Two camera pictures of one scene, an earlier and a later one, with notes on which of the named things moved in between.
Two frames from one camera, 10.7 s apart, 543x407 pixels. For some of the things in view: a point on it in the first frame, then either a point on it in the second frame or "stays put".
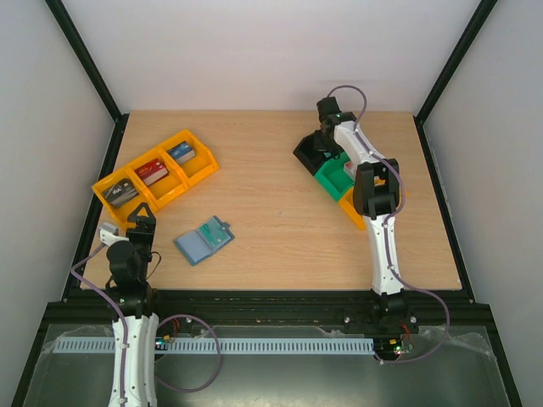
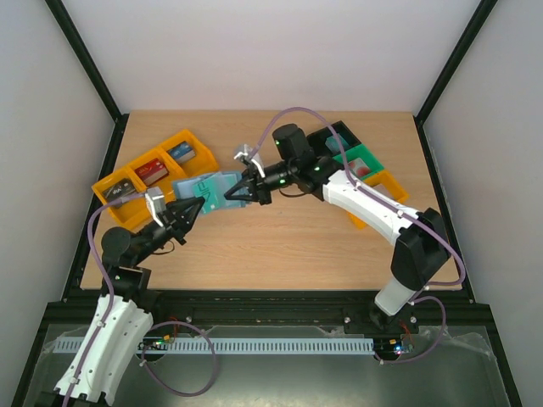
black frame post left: [120, 119] stays put
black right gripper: [321, 141] -> [256, 186]
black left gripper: [150, 223] -> [174, 213]
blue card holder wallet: [198, 244] -> [211, 188]
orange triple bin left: [155, 179] stays put
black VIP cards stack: [120, 192] stays put
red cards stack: [152, 171] stays put
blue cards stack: [182, 152] stays put
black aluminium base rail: [432, 308] stays put
